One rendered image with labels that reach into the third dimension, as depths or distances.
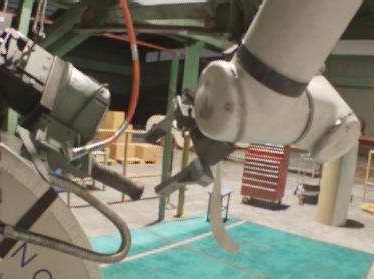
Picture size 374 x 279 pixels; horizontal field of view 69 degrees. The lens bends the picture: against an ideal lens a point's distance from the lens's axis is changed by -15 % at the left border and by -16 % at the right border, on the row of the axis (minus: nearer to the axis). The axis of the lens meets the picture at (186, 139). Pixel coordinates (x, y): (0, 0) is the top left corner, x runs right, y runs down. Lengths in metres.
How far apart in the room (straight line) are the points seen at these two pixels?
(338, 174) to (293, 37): 4.46
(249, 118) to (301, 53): 0.09
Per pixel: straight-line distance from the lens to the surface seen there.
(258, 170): 5.29
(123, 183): 0.62
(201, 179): 0.50
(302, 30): 0.30
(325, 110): 0.41
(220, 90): 0.32
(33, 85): 0.55
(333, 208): 4.82
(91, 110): 0.57
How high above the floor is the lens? 1.37
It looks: 4 degrees down
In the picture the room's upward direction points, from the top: 5 degrees clockwise
